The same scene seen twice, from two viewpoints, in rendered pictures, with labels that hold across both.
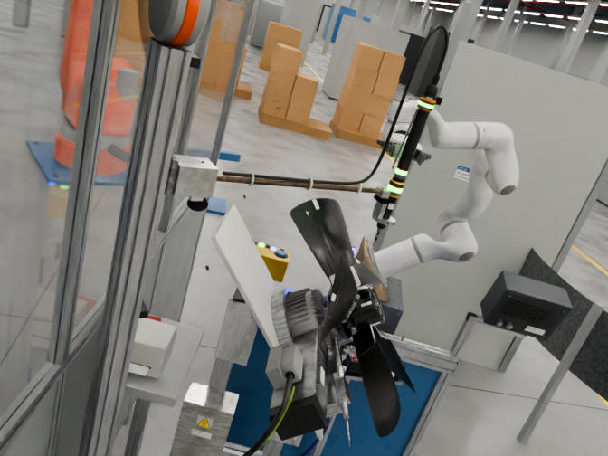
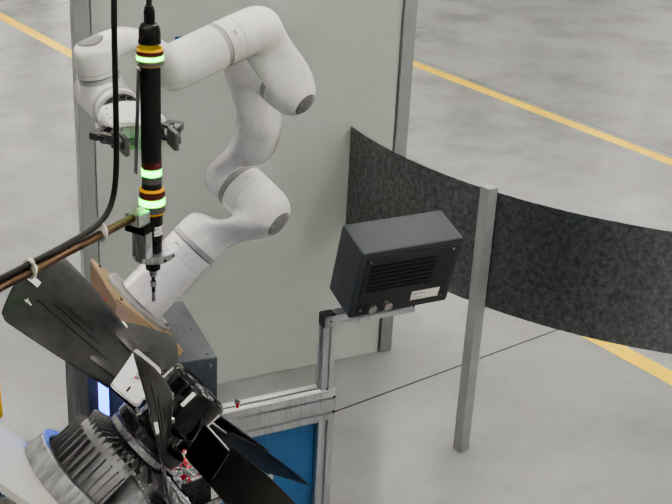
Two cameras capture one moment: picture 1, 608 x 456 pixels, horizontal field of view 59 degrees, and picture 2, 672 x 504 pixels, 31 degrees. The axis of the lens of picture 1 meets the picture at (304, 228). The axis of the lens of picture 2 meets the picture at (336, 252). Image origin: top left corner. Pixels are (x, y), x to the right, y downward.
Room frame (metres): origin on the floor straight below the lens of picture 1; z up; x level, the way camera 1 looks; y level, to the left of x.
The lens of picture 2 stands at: (-0.32, 0.28, 2.33)
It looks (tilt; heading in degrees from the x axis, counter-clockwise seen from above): 25 degrees down; 335
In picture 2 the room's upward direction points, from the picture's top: 3 degrees clockwise
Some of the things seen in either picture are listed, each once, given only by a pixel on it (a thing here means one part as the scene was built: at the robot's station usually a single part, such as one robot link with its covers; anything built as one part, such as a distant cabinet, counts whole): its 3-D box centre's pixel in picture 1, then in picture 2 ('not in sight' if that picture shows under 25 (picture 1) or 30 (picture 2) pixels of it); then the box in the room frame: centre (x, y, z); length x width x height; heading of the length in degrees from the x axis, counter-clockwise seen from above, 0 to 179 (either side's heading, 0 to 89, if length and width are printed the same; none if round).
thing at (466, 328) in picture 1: (463, 335); (326, 350); (1.90, -0.73, 0.96); 0.03 x 0.03 x 0.20; 3
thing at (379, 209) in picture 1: (385, 205); (149, 232); (1.50, -0.21, 1.49); 0.09 x 0.07 x 0.10; 128
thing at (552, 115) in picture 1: (486, 209); (253, 94); (3.36, -1.07, 1.10); 1.21 x 0.05 x 2.20; 93
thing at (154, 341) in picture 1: (139, 347); not in sight; (1.29, 0.35, 0.92); 0.17 x 0.16 x 0.11; 93
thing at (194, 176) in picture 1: (188, 175); not in sight; (1.13, 0.28, 1.53); 0.10 x 0.07 x 0.08; 128
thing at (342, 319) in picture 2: (496, 325); (367, 311); (1.90, -0.83, 1.04); 0.24 x 0.03 x 0.03; 93
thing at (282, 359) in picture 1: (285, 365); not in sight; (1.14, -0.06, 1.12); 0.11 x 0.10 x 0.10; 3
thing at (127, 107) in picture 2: (403, 146); (129, 122); (1.62, -0.21, 1.65); 0.11 x 0.10 x 0.07; 3
